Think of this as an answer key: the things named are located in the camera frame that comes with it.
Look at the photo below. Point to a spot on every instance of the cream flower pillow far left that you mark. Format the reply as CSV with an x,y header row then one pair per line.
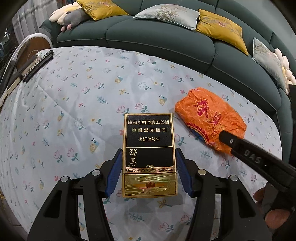
x,y
59,14

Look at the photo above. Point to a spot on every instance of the grey silver cushion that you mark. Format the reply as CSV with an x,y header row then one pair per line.
x,y
269,61
171,13

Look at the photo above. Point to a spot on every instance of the yellow cushion centre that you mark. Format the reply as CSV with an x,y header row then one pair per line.
x,y
221,28

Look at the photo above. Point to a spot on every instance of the grey plush mouse toy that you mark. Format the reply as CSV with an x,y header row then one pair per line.
x,y
74,18

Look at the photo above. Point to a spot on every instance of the grey silver cushion left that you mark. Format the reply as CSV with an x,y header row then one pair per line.
x,y
171,13

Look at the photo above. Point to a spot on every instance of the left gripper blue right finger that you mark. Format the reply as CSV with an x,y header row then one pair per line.
x,y
183,168

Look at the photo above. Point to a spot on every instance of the black gold cigarette box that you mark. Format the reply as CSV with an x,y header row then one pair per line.
x,y
148,156

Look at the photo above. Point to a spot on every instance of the yellow cushion left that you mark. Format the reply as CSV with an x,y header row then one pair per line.
x,y
101,9

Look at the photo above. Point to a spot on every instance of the yellow cushion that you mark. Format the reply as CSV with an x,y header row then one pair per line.
x,y
221,28
101,9

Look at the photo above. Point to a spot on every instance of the white flower pillow left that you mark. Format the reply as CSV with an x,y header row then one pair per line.
x,y
285,65

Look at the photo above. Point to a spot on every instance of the dark green sectional sofa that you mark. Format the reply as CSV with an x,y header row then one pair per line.
x,y
215,58

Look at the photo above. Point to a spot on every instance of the grey silver cushion right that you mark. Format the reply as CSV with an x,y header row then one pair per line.
x,y
269,61

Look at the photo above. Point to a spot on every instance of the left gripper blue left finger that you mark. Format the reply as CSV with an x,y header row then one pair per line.
x,y
113,170

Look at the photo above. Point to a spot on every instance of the person's hand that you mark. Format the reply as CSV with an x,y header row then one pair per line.
x,y
275,218

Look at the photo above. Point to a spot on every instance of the round wooden white chair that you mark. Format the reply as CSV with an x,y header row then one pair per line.
x,y
23,56

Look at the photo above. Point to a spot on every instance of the large orange snack bag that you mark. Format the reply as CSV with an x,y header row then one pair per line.
x,y
207,114

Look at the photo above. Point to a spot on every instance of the floral light blue tablecloth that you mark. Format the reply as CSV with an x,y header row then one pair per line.
x,y
69,119

